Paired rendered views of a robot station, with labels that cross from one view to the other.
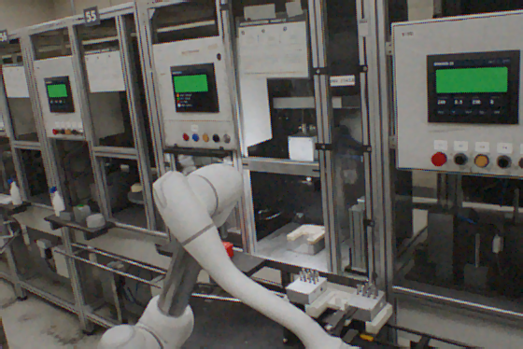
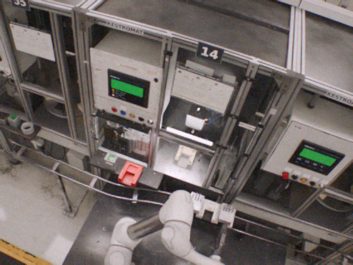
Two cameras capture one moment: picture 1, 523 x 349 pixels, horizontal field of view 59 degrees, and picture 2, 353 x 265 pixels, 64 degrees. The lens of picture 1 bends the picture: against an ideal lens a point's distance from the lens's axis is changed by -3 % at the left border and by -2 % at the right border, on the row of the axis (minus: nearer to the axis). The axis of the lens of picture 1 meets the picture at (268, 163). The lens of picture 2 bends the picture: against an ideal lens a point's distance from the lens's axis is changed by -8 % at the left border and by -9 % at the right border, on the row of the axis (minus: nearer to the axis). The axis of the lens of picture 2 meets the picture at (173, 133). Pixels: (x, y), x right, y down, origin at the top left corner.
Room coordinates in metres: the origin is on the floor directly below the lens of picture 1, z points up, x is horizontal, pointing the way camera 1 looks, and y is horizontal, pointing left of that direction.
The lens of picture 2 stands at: (0.75, 0.59, 2.80)
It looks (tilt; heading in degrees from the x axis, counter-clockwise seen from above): 50 degrees down; 333
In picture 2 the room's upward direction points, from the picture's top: 11 degrees clockwise
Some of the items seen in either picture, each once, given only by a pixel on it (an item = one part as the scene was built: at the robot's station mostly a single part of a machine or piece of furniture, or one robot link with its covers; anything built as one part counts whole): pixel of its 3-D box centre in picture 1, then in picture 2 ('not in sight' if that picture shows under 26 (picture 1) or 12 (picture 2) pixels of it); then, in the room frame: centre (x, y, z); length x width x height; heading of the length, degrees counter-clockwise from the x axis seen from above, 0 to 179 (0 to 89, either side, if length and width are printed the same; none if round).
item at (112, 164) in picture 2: not in sight; (111, 161); (1.97, 0.39, 0.97); 0.08 x 0.08 x 0.12; 53
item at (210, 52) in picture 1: (210, 91); (132, 79); (2.10, 0.23, 1.60); 0.42 x 0.29 x 0.46; 53
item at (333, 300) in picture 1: (335, 312); (208, 212); (1.47, -0.19, 0.84); 0.36 x 0.14 x 0.10; 53
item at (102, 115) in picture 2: (194, 150); (122, 120); (1.99, 0.31, 1.37); 0.36 x 0.04 x 0.04; 53
